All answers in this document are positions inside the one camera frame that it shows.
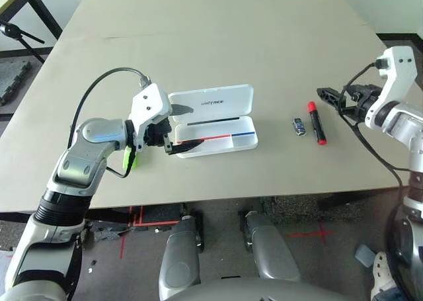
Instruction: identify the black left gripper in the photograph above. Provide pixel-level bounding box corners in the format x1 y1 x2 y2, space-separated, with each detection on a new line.
144 104 203 156

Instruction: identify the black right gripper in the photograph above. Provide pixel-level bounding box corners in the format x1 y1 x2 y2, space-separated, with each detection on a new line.
316 84 384 116

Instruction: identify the black red whiteboard marker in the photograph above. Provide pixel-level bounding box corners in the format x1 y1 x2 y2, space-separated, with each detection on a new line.
307 101 327 146

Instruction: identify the white plastic pencil case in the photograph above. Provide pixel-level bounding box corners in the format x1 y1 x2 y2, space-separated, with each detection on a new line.
167 83 259 159

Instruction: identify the green stationery block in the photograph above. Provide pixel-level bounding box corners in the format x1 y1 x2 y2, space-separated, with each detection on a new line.
122 145 139 169

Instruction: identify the black rubber floor mat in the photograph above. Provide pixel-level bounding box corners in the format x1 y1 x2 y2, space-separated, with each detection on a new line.
132 203 186 228

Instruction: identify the grey left robot leg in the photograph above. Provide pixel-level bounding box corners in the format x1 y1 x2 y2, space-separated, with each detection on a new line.
158 214 204 298

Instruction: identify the grey robot leg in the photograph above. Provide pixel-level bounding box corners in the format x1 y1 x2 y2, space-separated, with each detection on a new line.
158 214 204 298
244 211 301 282

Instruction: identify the grey right robot leg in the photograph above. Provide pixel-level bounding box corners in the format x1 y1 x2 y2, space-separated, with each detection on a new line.
244 211 301 282

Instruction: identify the small grey floor block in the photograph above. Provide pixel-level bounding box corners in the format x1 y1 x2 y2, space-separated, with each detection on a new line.
355 244 377 267

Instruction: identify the grey robot torso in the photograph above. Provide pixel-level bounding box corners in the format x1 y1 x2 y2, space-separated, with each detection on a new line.
161 277 334 301

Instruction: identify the black foam floor tile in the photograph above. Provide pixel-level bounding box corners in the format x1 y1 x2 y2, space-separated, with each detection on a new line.
0 61 32 105

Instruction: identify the black tripod stand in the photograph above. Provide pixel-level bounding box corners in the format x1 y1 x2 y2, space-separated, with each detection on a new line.
0 21 46 64

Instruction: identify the white sneaker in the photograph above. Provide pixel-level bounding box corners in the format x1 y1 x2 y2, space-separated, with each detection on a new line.
369 251 397 301

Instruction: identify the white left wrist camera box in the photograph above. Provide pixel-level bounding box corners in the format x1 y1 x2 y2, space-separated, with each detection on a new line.
128 83 173 153

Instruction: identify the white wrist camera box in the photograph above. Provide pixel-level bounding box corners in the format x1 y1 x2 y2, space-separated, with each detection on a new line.
128 83 173 153
365 46 418 130

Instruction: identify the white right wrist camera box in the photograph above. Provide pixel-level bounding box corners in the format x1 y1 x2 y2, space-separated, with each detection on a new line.
365 46 418 130

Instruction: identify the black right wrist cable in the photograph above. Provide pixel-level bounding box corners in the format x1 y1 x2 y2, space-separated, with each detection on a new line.
338 61 408 222

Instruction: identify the side table with black frame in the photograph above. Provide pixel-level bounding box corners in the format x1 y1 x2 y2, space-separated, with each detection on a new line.
0 0 63 40

